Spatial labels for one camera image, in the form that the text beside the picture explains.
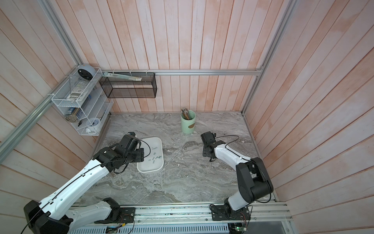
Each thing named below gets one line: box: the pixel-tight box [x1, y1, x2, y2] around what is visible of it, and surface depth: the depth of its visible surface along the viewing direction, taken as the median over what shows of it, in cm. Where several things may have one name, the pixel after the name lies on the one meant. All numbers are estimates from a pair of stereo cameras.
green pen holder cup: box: [180, 109, 197, 135], surface depth 103 cm
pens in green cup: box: [181, 107, 191, 120], surface depth 100 cm
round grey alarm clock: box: [77, 64, 96, 81], surface depth 83 cm
